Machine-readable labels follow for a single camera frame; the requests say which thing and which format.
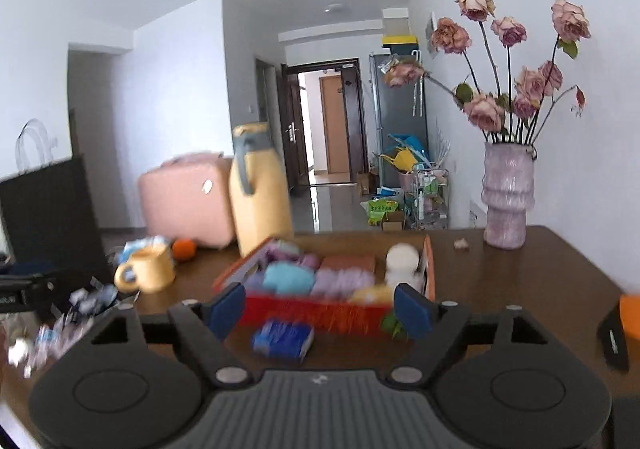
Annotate pink suitcase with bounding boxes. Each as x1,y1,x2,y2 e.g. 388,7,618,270
138,152,235,249

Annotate light blue plush toy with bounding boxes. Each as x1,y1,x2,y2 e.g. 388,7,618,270
262,261,316,296

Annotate red cardboard box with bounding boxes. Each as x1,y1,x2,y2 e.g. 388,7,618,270
213,231,435,339

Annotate yellow white plush toy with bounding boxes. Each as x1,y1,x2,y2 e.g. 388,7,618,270
348,284,394,307

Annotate purple fluffy plush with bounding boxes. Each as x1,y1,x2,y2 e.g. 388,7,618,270
310,268,375,301

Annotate yellow watering can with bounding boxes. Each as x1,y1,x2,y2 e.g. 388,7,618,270
380,148,419,172

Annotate large yellow thermos bottle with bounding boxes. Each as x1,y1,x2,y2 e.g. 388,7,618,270
229,122,293,256

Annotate orange fruit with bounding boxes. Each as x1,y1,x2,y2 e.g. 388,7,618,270
171,239,198,263

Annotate purple ribbed vase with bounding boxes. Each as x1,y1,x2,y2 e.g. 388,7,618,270
480,143,535,251

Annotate yellow mug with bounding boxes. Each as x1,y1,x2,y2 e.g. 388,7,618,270
114,244,176,294

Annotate blue small carton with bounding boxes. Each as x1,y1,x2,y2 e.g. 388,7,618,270
250,319,314,362

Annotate grey refrigerator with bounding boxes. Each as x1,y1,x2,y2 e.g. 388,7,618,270
369,54,428,188

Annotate orange black box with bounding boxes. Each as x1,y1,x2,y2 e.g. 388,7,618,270
597,294,639,373

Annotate wire storage cart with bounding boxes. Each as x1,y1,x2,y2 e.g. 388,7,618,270
400,169,449,230

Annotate black paper bag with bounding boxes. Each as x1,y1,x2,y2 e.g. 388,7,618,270
0,117,114,285

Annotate white round plush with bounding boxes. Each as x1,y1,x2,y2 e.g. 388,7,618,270
385,243,420,287

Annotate dark wooden door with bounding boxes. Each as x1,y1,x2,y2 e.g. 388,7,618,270
279,64,309,193

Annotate dried pink rose bouquet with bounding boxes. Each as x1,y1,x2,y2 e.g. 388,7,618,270
380,0,591,150

